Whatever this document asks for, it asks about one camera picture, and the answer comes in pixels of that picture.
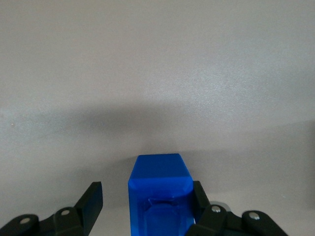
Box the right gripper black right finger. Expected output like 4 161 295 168
186 180 289 236

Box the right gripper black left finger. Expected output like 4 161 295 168
0 181 103 236

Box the blue plastic block part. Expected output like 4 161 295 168
127 153 198 236

